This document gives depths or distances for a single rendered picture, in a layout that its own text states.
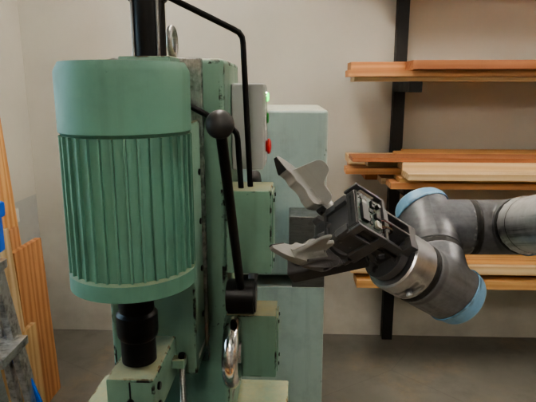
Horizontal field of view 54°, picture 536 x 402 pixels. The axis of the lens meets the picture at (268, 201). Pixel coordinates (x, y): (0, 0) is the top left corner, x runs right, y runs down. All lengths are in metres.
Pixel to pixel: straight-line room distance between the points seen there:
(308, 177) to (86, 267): 0.31
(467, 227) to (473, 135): 2.29
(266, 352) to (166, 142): 0.46
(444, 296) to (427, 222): 0.13
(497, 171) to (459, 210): 1.84
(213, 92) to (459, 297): 0.50
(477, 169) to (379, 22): 0.95
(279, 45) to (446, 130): 1.04
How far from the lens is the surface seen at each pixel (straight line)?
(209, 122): 0.62
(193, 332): 0.90
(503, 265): 2.86
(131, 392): 0.81
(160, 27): 0.86
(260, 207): 0.90
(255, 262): 0.93
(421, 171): 2.61
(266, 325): 0.95
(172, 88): 0.68
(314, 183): 0.71
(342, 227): 0.65
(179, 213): 0.71
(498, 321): 3.50
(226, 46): 2.99
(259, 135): 0.98
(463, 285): 0.80
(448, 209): 0.88
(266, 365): 0.99
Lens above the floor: 1.47
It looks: 12 degrees down
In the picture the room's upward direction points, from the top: straight up
